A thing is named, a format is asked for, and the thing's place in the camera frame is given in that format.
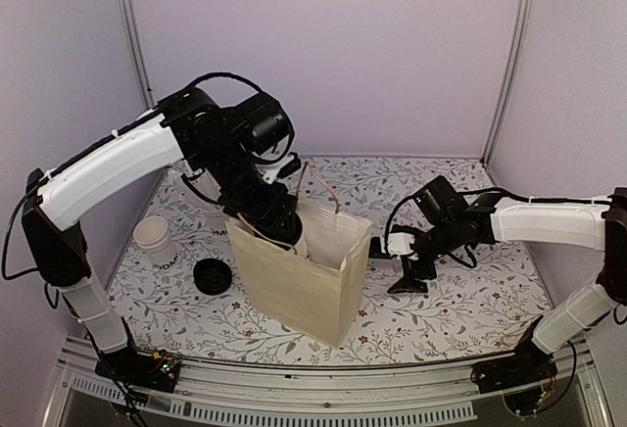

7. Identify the bundle of wrapped white straws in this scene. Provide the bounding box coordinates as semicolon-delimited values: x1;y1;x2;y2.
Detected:
191;172;221;214

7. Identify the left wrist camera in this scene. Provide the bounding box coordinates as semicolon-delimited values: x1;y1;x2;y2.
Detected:
259;153;302;184

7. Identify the metal frame post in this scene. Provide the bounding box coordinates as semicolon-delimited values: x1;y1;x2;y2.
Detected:
118;0;155;108
481;0;533;169

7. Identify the stack of white paper cups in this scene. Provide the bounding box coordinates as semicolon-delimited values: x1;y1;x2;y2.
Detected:
132;215;178;270

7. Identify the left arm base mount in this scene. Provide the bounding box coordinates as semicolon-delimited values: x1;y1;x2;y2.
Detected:
92;341;180;394

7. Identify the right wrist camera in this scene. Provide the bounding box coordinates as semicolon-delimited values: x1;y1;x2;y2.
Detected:
368;232;415;260

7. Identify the right metal frame post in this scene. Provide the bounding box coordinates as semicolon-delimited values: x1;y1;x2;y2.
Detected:
481;0;533;169

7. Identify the floral patterned table mat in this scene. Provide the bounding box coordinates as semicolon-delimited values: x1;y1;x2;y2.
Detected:
109;166;551;366

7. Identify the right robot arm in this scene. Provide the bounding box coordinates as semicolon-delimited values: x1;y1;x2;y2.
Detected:
379;175;626;384

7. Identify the beige paper takeout bag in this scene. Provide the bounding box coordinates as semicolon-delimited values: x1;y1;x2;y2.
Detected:
224;162;373;350

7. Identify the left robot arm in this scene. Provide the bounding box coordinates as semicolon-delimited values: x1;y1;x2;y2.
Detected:
7;78;302;382

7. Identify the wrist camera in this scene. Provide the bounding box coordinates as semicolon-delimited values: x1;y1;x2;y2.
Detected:
368;232;415;260
259;153;302;184

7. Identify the white cup holding straws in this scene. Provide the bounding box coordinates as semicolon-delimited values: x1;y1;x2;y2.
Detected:
202;204;228;237

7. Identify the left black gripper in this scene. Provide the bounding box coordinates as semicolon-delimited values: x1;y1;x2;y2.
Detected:
198;139;298;238

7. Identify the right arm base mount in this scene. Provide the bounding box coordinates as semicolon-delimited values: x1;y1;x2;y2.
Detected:
470;335;557;394

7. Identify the left metal frame post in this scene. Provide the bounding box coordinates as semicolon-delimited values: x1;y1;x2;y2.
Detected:
118;0;155;108

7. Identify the stack of black lids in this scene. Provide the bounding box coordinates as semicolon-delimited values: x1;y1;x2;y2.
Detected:
193;258;232;296

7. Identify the front aluminium rail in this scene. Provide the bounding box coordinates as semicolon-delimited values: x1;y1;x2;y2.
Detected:
43;337;614;426

